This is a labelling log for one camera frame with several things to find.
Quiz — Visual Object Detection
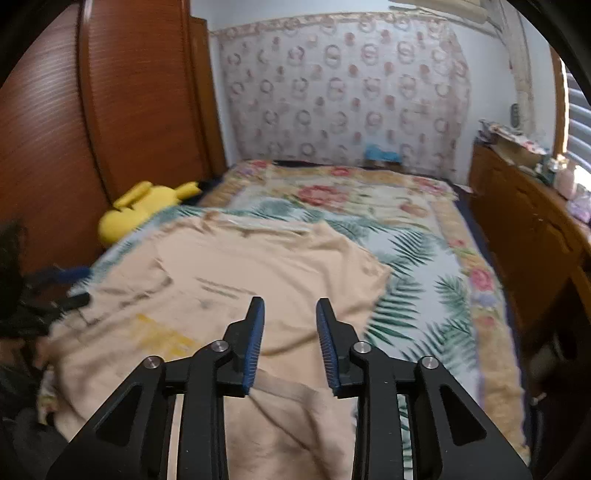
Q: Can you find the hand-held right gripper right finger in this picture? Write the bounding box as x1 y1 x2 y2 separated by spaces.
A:
315 298 534 480

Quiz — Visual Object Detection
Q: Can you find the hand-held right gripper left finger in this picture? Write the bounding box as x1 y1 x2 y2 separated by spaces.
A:
46 296 266 480

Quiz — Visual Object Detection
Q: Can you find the beige shirt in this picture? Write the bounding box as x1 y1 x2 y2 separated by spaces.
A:
48 215 393 480

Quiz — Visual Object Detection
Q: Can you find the yellow plush toy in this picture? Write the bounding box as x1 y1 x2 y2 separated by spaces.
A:
98 181 201 246

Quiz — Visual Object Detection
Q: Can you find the floral fleece blanket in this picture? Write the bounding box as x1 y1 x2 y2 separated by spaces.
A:
198 159 532 467

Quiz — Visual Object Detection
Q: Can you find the wooden wardrobe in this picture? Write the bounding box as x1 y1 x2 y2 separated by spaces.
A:
0 0 227 278

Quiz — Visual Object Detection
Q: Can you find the blue cloth item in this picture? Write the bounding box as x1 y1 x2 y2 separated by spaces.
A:
365 144 401 163

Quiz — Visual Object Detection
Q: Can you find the wooden dresser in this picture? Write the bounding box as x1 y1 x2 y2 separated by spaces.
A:
468 141 591 352

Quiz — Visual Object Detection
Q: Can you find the pile of papers and boxes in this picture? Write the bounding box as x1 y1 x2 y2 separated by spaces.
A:
479 119 552 168

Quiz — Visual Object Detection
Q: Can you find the pink bottle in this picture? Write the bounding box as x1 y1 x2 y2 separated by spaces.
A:
556 164 578 199

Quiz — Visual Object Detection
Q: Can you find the lace curtain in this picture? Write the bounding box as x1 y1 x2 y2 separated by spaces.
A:
505 18 539 132

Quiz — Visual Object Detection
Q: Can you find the ring pattern wall cloth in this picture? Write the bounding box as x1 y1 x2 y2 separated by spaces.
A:
210 11 472 181

